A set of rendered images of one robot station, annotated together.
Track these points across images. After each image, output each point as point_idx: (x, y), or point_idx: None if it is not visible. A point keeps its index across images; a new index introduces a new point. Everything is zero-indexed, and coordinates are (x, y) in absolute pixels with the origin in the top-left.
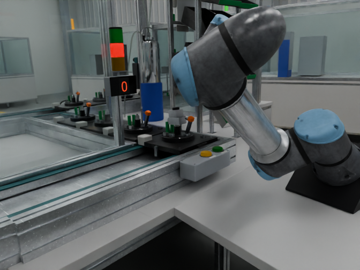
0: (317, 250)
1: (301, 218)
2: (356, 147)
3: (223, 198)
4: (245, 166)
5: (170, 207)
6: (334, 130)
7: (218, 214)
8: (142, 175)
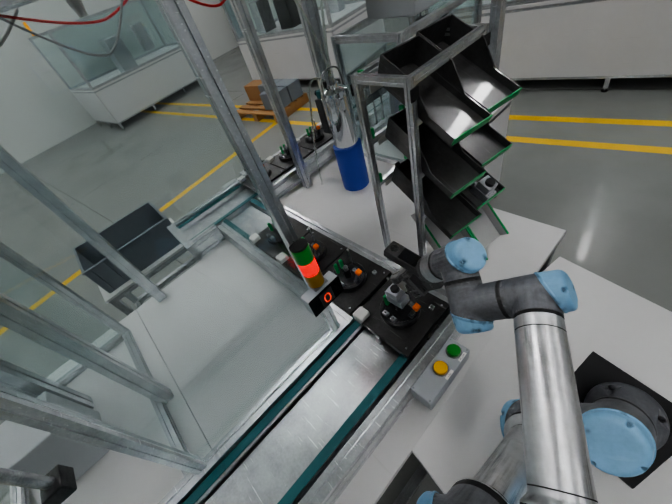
0: None
1: None
2: (660, 414)
3: (465, 430)
4: (485, 337)
5: (407, 450)
6: (639, 474)
7: (462, 471)
8: (373, 435)
